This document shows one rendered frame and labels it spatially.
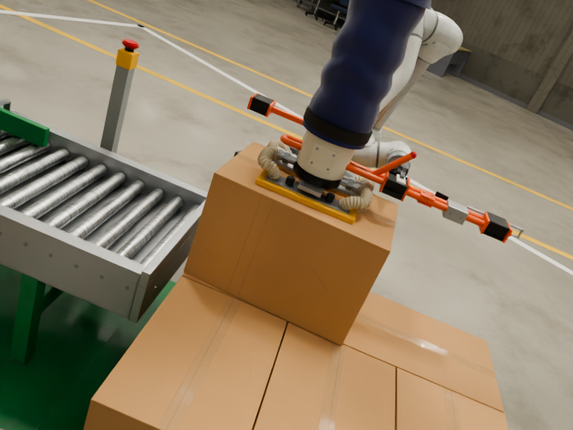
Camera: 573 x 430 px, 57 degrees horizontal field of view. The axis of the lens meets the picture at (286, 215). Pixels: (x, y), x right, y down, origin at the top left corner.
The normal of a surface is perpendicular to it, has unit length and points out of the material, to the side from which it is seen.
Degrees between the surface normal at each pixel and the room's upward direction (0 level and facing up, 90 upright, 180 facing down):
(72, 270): 90
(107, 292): 90
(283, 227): 90
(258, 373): 0
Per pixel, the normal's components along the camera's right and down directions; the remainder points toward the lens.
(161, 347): 0.34, -0.83
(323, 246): -0.26, 0.37
